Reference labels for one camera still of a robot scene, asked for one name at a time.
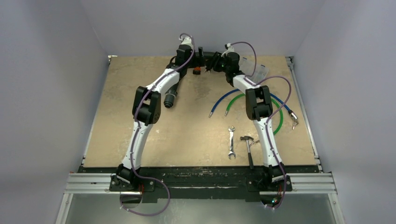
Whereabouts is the orange black padlock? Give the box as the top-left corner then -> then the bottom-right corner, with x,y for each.
192,67 -> 201,75

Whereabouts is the blue cable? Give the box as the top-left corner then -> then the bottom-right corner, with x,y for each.
208,88 -> 298,122

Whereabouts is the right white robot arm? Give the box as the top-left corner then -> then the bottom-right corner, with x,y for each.
206,52 -> 287,190

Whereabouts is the clear plastic organizer box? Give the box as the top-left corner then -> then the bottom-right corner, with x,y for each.
239,57 -> 269,83

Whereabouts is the small black hammer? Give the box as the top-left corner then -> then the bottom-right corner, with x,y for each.
240,136 -> 254,169

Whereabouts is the silver open-end wrench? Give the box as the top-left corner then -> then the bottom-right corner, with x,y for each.
228,126 -> 236,159

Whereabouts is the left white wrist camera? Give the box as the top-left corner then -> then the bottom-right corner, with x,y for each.
179,35 -> 195,49

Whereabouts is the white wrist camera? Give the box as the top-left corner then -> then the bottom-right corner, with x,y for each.
179,35 -> 195,49
221,43 -> 235,57

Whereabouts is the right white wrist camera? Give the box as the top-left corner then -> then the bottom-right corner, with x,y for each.
221,43 -> 235,57

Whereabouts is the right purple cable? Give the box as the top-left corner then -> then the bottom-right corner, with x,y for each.
229,41 -> 292,211

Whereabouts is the black corrugated hose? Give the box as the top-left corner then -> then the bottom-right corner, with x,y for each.
163,51 -> 228,109

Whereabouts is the green cable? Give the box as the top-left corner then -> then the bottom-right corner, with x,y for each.
224,92 -> 283,136

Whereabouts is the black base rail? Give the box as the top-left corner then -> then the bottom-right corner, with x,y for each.
78,165 -> 320,204

